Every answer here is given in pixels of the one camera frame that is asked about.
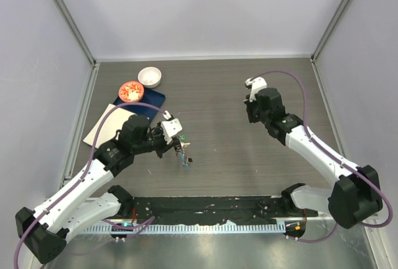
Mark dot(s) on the white bowl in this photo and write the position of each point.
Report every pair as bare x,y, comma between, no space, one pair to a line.
150,77

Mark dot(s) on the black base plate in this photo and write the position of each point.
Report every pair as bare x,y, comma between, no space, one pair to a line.
213,210

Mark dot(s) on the large keyring with blue handle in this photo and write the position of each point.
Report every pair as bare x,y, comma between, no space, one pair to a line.
181,149

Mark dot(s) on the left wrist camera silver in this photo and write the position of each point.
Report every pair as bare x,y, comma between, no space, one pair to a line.
171,128

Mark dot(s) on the blue tray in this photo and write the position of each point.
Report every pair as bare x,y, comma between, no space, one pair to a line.
151,97

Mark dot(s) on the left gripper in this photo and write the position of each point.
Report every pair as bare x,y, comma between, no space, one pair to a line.
165,146

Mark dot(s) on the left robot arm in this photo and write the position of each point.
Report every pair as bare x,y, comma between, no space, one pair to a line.
46,229

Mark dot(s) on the orange patterned bowl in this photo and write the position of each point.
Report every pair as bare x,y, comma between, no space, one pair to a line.
131,92

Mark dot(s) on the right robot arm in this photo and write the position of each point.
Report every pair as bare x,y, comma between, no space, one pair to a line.
353,196

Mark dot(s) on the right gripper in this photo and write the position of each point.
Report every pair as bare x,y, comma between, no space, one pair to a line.
249,106

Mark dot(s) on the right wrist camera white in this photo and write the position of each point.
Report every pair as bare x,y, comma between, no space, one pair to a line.
255,84

